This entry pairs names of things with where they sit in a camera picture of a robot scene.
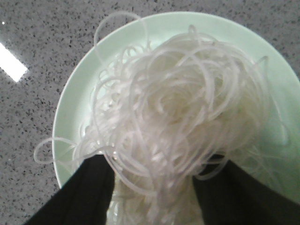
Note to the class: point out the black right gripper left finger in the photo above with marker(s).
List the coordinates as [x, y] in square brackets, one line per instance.
[83, 200]

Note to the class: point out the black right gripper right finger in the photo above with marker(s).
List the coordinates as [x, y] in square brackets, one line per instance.
[233, 197]

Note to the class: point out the white translucent vermicelli bundle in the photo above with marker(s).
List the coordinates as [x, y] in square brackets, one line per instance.
[175, 122]

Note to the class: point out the light green round plate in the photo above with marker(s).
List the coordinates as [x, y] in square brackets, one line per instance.
[269, 82]

